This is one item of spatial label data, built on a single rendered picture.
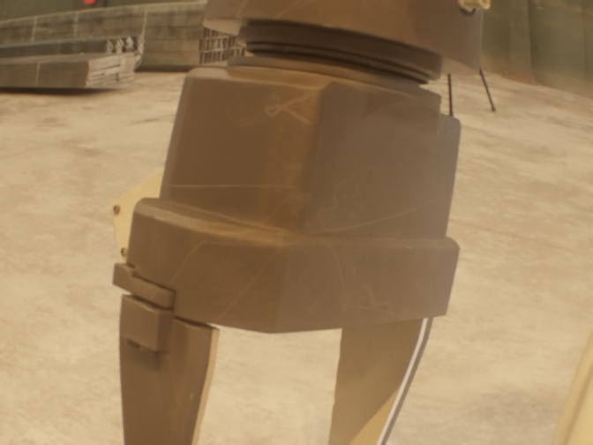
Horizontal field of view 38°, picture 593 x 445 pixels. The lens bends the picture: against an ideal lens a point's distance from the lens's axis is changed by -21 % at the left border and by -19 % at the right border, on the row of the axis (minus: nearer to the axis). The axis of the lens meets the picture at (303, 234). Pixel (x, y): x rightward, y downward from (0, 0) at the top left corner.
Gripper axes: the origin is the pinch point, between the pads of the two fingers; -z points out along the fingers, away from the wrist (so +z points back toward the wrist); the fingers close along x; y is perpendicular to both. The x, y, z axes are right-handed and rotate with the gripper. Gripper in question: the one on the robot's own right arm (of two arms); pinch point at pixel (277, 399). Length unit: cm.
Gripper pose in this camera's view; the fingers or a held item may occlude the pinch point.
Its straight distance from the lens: 30.7
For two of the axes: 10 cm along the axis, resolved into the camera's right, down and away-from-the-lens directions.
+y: 7.8, 2.0, -5.9
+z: 1.8, -9.8, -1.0
